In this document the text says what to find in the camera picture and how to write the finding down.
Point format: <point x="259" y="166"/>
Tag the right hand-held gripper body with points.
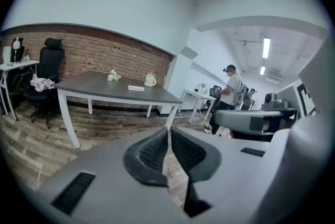
<point x="319" y="81"/>

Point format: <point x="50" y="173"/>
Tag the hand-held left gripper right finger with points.
<point x="209" y="162"/>

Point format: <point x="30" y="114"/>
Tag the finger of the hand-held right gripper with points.
<point x="235" y="119"/>

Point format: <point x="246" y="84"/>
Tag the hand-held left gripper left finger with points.
<point x="136" y="162"/>

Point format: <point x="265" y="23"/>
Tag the white glasses case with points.
<point x="136" y="88"/>

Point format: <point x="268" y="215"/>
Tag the white standing fan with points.
<point x="255" y="103"/>

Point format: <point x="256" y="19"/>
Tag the long ceiling light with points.
<point x="262" y="70"/>
<point x="266" y="47"/>

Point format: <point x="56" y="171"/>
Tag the white flower bouquet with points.
<point x="113" y="76"/>

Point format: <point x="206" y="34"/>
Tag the dark grey table white legs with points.
<point x="91" y="84"/>

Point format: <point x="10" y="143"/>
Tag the pink patterned cloth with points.
<point x="42" y="84"/>

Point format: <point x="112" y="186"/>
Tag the black office chair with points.
<point x="51" y="58"/>

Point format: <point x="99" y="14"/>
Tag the white side desk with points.
<point x="15" y="64"/>

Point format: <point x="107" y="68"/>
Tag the white desk lamp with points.
<point x="17" y="42"/>

